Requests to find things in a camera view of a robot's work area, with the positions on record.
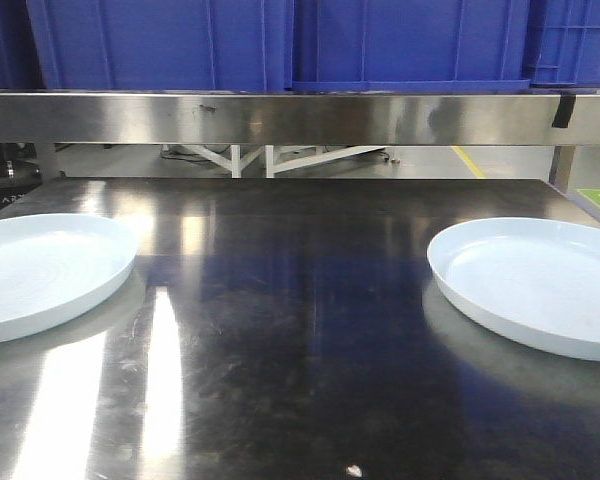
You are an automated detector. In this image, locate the light blue plate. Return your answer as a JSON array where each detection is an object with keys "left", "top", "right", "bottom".
[
  {"left": 427, "top": 217, "right": 600, "bottom": 361},
  {"left": 0, "top": 213, "right": 139, "bottom": 343}
]

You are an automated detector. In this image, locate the blue crate, centre right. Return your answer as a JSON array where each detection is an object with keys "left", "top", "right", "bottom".
[{"left": 292, "top": 0, "right": 530, "bottom": 93}]

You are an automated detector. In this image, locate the black tape strip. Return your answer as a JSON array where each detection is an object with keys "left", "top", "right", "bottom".
[{"left": 551, "top": 93, "right": 577, "bottom": 129}]

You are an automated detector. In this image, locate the large blue plastic crate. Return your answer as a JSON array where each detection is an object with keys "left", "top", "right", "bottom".
[{"left": 26, "top": 0, "right": 294, "bottom": 93}]

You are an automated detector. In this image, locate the blue ribbed crate, far right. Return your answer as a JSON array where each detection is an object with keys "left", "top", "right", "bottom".
[{"left": 523, "top": 0, "right": 600, "bottom": 88}]

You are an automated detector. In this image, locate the blue crate, far left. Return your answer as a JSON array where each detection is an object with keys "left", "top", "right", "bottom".
[{"left": 0, "top": 0, "right": 44, "bottom": 90}]

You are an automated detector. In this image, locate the white metal frame background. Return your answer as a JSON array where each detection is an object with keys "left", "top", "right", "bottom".
[{"left": 161, "top": 144, "right": 385, "bottom": 178}]

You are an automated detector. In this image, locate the steel shelf post left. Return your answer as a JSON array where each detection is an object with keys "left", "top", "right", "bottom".
[{"left": 34, "top": 142, "right": 62, "bottom": 183}]

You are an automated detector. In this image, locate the steel shelf post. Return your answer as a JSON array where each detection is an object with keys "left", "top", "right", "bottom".
[
  {"left": 34, "top": 142, "right": 62, "bottom": 183},
  {"left": 548, "top": 145, "right": 577, "bottom": 193}
]

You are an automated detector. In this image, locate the steel shelf post right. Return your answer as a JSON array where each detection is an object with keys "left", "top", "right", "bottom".
[{"left": 548, "top": 145, "right": 577, "bottom": 193}]

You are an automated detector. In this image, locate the stainless steel shelf rail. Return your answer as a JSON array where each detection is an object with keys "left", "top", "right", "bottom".
[{"left": 0, "top": 90, "right": 600, "bottom": 146}]

